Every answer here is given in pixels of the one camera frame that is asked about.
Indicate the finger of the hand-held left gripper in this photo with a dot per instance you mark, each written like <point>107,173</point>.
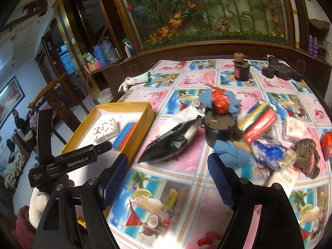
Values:
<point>102,147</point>

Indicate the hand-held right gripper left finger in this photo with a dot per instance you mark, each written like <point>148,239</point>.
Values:
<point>116,176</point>

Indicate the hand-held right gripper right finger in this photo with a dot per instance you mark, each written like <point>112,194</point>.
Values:
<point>220,179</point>

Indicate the yellow cardboard box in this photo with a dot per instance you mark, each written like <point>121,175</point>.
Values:
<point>83,132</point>

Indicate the small blue cloth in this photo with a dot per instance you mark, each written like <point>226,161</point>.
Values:
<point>232,153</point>

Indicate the blue and white plastic bag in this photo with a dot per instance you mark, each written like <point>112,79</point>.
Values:
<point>269,153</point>

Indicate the brown woven pouch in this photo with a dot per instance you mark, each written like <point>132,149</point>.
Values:
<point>307,157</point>

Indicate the pink tissue pack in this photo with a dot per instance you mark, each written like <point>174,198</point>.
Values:
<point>297,129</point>

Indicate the person's left forearm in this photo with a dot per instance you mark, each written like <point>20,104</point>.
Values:
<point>24,228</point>

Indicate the white dotted tissue pack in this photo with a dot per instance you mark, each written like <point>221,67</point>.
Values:
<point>106,131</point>

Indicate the printed plastic tablecloth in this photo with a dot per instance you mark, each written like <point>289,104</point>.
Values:
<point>181,186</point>

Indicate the white bucket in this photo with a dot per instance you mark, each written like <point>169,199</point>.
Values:
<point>104,96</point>

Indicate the black round pot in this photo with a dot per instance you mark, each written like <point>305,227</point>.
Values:
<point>220,125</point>

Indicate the white paper packet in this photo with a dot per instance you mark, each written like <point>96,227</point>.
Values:
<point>282,181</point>

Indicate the black and silver foil bag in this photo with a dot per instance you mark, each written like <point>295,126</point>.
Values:
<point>171,140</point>

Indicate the wooden chair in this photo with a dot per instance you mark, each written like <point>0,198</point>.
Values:
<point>59,96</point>

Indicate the multicoloured sponge pack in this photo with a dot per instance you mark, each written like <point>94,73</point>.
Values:
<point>259,122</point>

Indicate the white rubber glove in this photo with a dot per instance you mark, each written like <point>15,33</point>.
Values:
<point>134,80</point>

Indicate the blue towel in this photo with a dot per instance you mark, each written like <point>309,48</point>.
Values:
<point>238,105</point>

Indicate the orange plastic bag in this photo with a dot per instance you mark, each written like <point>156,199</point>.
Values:
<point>220,101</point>

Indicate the pink containers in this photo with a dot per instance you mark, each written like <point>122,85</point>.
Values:
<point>94,66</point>

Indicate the green packet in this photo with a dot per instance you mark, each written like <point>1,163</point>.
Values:
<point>88,57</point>

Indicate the white spray bottle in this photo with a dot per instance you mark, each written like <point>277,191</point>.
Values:
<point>128,48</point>

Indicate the dark jar with cork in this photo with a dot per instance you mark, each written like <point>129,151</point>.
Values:
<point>241,68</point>

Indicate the orange mesh ball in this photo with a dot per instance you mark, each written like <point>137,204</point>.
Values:
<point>327,142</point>

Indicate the black gadget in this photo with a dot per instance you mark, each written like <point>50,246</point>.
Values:
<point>282,70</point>

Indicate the wooden display cabinet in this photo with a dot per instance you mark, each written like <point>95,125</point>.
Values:
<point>207,51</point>

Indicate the glass case with artificial flowers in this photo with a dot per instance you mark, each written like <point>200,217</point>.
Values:
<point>207,10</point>

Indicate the framed wall picture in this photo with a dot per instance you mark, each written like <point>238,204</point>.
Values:
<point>10,101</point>

